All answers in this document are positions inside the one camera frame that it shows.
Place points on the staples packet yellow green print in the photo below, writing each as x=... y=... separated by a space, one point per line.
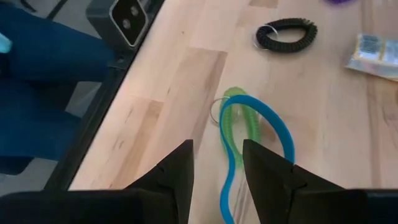
x=373 y=56

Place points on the grey table-level camera box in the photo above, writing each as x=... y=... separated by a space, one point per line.
x=105 y=25

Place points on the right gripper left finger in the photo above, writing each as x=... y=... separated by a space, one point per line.
x=180 y=174

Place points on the person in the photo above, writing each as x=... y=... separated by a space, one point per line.
x=46 y=56

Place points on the small turquoise case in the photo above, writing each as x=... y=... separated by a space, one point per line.
x=4 y=43

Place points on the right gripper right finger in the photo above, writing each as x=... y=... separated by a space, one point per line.
x=267 y=177

